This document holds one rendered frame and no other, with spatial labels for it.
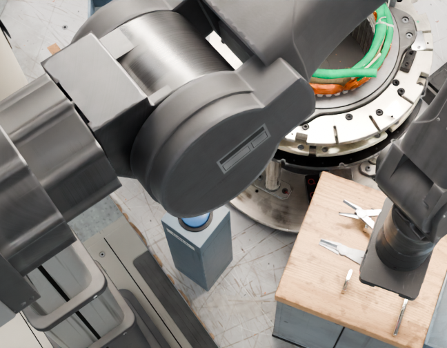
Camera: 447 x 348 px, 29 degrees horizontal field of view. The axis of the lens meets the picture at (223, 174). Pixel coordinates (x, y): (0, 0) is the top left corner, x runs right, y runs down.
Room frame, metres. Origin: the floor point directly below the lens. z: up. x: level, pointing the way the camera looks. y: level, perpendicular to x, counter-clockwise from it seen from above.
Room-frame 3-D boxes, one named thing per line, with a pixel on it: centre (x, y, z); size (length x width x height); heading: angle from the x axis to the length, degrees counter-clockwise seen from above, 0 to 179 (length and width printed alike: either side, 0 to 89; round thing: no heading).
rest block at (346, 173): (0.50, -0.19, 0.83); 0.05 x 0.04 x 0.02; 92
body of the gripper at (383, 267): (0.26, -0.19, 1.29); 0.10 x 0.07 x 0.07; 155
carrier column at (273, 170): (0.51, -0.08, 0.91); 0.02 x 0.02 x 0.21
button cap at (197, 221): (0.39, 0.04, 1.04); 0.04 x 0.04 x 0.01
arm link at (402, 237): (0.26, -0.19, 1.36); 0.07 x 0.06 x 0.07; 122
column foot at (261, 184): (0.51, -0.08, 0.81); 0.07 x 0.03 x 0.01; 56
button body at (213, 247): (0.39, 0.04, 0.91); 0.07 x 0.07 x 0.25; 49
